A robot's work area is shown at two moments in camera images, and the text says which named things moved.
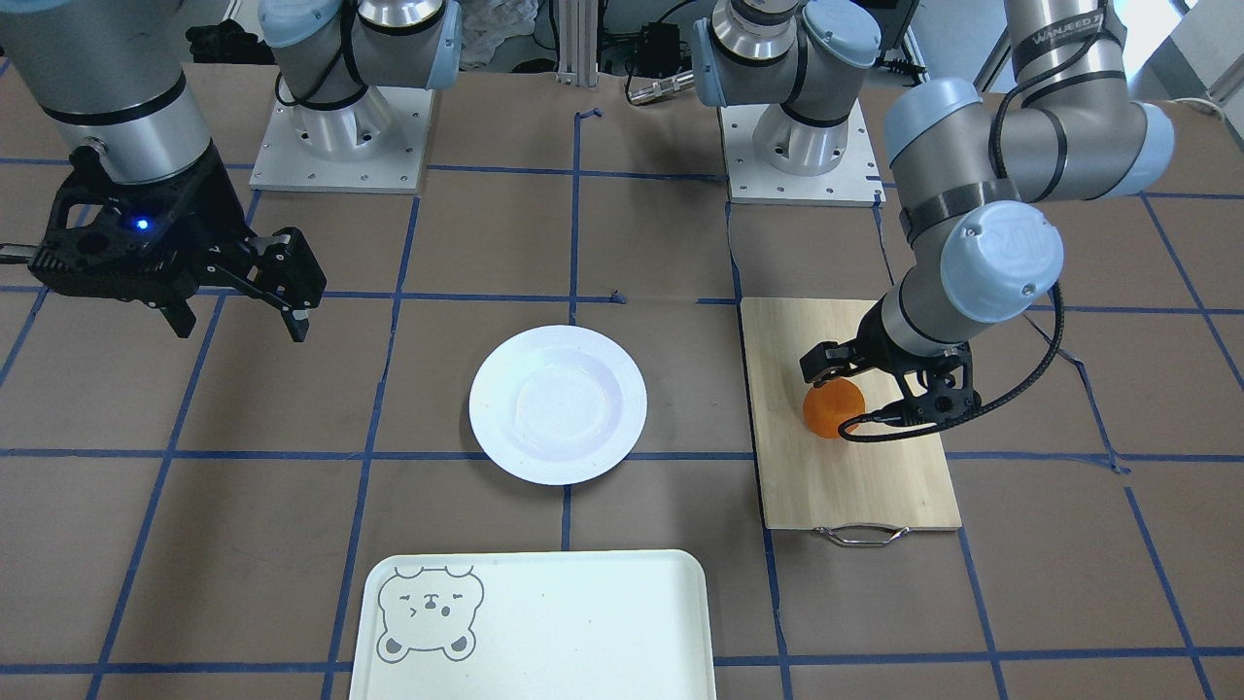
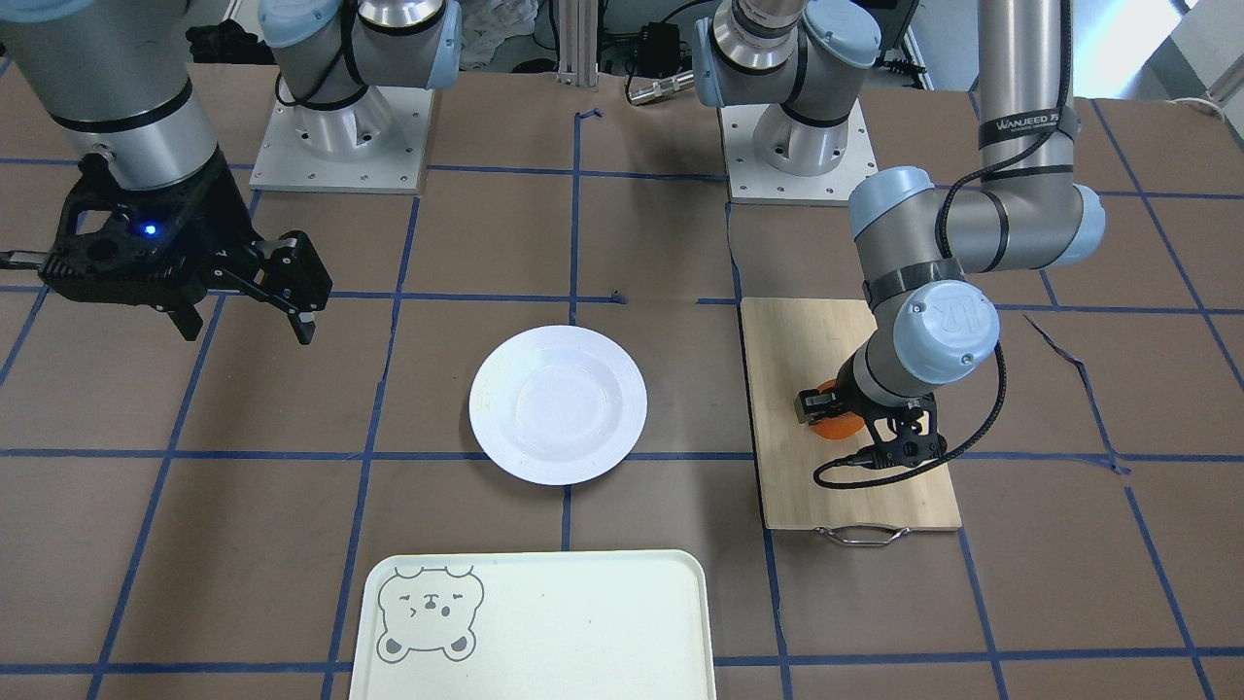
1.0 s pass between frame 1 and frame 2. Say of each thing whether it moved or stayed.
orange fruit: stayed
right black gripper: stayed
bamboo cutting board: stayed
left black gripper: moved
